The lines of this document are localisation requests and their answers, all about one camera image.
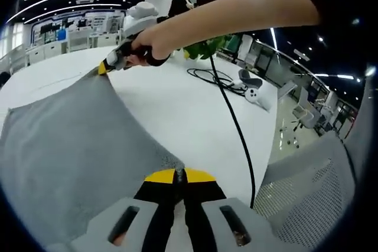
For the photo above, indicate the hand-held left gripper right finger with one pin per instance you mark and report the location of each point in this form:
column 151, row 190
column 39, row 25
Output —
column 218, row 222

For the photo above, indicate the blue container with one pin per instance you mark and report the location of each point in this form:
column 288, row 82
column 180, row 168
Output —
column 62, row 35

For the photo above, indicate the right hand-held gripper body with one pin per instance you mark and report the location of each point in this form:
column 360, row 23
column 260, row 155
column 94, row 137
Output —
column 138, row 23

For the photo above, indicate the white power adapter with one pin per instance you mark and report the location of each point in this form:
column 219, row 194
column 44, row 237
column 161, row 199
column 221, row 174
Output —
column 236, row 83

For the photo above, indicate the grey curved holder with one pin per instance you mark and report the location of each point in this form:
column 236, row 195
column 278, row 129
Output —
column 251, row 78

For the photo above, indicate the white handheld controller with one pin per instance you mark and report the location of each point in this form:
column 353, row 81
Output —
column 254, row 95

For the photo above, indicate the green potted plant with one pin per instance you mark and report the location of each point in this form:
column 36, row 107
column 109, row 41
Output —
column 200, row 49

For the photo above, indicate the grey towel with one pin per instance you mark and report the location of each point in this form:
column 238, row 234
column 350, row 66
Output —
column 74, row 145

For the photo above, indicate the grey mesh chair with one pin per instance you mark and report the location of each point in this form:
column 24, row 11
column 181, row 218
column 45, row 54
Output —
column 307, row 181

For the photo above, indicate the white table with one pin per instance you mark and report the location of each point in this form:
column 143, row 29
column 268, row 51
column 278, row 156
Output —
column 183, row 122

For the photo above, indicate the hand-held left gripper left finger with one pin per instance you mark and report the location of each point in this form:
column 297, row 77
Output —
column 127, row 222

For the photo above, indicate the person's right hand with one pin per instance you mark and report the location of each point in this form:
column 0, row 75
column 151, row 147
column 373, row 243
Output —
column 156, row 41

